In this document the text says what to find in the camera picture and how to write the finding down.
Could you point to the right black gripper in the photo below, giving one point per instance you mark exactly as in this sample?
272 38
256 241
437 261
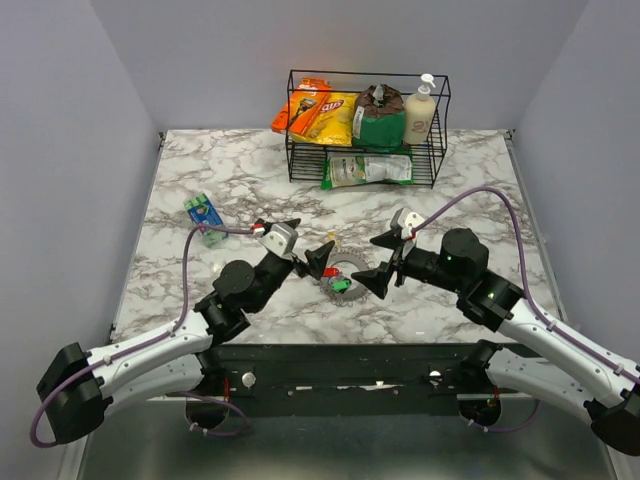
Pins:
377 278

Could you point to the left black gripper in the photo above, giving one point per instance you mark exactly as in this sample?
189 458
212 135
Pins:
316 261

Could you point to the metal toothed key ring disc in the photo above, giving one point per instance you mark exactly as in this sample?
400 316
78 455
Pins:
349 260

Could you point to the key with green tag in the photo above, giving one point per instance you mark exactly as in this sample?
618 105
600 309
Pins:
339 285

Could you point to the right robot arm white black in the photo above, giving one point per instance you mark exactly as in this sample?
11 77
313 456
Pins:
576 374

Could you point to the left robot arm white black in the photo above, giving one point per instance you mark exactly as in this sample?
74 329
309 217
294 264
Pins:
79 385

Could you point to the green white snack bag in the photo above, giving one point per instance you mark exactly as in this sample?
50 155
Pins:
353 170

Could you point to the green blue sponge pack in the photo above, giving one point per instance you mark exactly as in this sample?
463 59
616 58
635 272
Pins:
202 211

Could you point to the yellow chips bag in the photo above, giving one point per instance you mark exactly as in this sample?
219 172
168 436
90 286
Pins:
333 123

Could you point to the orange razor box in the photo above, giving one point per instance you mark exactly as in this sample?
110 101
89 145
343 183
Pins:
302 109

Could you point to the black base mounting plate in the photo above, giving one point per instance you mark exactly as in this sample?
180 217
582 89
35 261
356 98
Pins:
358 380

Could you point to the brown green coffee bag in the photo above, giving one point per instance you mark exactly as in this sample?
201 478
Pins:
379 119

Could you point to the cream lotion pump bottle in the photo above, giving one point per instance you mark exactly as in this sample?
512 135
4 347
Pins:
420 109

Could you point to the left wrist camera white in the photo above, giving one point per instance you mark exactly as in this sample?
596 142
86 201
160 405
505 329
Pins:
273 241

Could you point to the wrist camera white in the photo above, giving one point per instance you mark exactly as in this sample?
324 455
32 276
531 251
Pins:
273 241
405 223

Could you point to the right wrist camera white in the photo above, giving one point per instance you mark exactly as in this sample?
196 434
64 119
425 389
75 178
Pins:
405 223

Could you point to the black wire shelf rack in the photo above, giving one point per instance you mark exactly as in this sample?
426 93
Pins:
305 161

